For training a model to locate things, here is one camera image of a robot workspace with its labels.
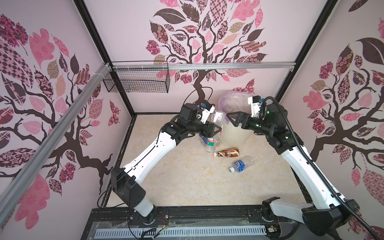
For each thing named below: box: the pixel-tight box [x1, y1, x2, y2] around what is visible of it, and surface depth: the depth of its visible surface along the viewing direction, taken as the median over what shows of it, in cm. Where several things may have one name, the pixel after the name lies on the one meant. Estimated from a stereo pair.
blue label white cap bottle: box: [229, 155, 256, 173], surface depth 87 cm
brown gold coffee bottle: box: [213, 147, 240, 158], surface depth 94 cm
